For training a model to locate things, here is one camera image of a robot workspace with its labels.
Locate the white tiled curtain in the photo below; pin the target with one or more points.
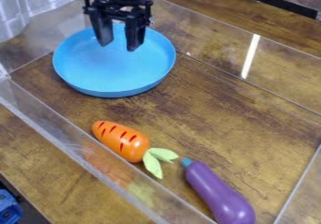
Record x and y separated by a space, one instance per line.
17 13

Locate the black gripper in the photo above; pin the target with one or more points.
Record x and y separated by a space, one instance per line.
133 11

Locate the orange toy carrot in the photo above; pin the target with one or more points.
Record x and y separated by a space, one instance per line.
133 146

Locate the clear acrylic enclosure wall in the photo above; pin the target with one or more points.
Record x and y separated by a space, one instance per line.
239 106

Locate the blue round plate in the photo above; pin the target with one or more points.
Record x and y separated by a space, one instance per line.
110 71

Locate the blue object at corner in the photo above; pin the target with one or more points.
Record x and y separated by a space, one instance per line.
11 211

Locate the purple toy eggplant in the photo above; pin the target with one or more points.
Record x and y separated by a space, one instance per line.
228 205

